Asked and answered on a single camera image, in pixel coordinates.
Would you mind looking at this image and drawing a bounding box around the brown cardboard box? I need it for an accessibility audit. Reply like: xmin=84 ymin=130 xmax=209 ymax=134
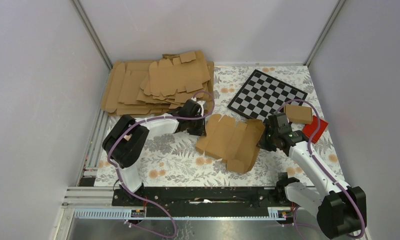
xmin=195 ymin=114 xmax=265 ymax=174

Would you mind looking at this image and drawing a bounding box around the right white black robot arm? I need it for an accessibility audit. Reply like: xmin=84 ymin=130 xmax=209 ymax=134
xmin=258 ymin=112 xmax=367 ymax=239

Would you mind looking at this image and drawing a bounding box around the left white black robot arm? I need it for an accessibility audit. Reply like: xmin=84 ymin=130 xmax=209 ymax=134
xmin=102 ymin=98 xmax=206 ymax=206

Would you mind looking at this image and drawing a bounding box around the folded small cardboard box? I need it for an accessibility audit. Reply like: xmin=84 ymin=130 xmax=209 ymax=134
xmin=283 ymin=104 xmax=313 ymax=125

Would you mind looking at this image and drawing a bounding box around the red box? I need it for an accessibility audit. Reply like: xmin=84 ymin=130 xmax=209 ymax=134
xmin=302 ymin=115 xmax=329 ymax=144

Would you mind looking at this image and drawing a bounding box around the floral table mat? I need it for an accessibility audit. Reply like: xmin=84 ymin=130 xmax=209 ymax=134
xmin=93 ymin=66 xmax=344 ymax=187

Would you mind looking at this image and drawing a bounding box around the black white checkerboard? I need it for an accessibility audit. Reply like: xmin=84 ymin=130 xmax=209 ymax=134
xmin=227 ymin=69 xmax=308 ymax=123

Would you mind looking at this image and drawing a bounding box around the stack of cardboard blanks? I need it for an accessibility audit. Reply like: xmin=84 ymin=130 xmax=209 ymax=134
xmin=100 ymin=50 xmax=214 ymax=116

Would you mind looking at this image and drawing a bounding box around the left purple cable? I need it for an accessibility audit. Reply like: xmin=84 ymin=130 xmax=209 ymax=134
xmin=106 ymin=91 xmax=216 ymax=239

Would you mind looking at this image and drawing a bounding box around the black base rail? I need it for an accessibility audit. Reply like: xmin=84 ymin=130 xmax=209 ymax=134
xmin=111 ymin=186 xmax=292 ymax=215

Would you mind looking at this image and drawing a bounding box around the perforated metal cable tray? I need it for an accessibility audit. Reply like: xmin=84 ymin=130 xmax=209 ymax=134
xmin=74 ymin=204 xmax=286 ymax=221

